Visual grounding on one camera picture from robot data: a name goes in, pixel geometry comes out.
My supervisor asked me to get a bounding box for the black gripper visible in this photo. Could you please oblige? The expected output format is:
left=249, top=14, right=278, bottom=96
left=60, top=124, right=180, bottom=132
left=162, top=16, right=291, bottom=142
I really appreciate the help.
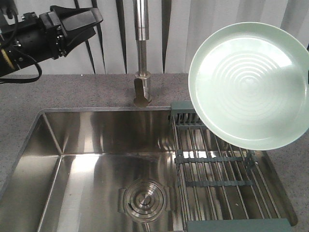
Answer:
left=39, top=5, right=103, bottom=59

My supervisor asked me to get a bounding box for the round steel sink drain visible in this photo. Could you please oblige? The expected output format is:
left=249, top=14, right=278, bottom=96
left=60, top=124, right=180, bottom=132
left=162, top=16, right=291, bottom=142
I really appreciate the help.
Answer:
left=118, top=179, right=173, bottom=223

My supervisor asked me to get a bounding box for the white pleated curtain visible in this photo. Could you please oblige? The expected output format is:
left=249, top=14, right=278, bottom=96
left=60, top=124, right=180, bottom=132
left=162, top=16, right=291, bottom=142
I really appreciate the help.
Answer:
left=0, top=0, right=309, bottom=75

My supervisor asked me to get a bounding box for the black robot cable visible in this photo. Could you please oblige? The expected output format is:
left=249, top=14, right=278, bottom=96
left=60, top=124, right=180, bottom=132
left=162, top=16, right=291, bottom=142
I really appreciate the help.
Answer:
left=0, top=0, right=42, bottom=84

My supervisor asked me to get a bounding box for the light green round plate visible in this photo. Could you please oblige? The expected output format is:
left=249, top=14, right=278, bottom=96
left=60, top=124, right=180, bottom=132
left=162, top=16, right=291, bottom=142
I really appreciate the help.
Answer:
left=188, top=22, right=309, bottom=150

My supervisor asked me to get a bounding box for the grey metal drying rack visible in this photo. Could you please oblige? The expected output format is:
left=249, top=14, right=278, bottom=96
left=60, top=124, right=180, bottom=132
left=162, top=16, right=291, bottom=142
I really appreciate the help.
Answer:
left=169, top=101, right=298, bottom=231

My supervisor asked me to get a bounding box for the brushed steel faucet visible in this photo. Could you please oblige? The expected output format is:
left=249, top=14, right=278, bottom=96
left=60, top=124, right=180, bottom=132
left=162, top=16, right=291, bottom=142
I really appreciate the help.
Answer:
left=133, top=0, right=152, bottom=108

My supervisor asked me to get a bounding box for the stainless steel sink basin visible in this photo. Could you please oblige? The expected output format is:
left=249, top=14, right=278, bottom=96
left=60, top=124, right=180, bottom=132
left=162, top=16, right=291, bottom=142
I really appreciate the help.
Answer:
left=0, top=107, right=291, bottom=232

